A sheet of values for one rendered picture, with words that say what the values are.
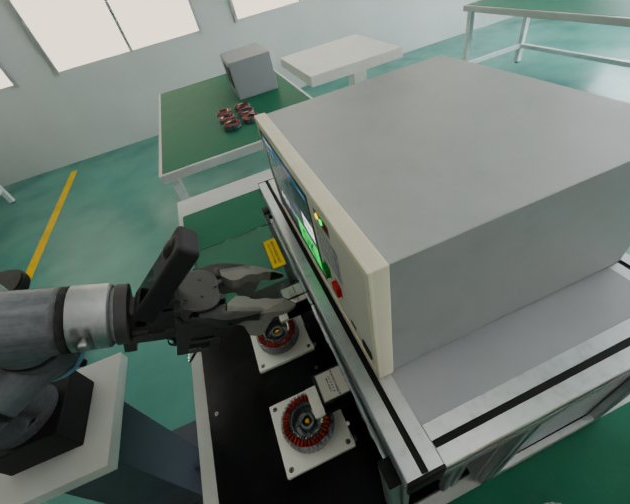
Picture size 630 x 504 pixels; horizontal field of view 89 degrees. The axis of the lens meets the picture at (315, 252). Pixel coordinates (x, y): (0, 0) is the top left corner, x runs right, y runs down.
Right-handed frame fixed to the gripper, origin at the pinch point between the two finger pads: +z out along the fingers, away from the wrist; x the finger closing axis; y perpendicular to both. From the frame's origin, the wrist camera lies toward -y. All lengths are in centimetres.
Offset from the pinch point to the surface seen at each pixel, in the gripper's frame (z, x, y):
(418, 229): 6.8, 12.0, -17.4
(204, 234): -1, -84, 49
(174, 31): 1, -468, 13
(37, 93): -150, -468, 106
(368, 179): 7.0, 1.8, -17.5
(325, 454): 12.9, 10.2, 38.8
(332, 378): 13.4, 2.9, 23.2
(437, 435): 11.8, 22.7, 2.5
